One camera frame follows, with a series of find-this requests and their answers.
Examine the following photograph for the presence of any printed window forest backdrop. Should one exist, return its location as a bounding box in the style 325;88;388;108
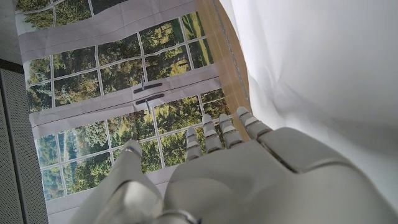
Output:
14;0;234;216

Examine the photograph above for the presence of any large white paper sheet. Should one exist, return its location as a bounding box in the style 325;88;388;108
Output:
219;0;398;214

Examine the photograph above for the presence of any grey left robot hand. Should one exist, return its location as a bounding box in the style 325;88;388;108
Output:
70;106;398;224

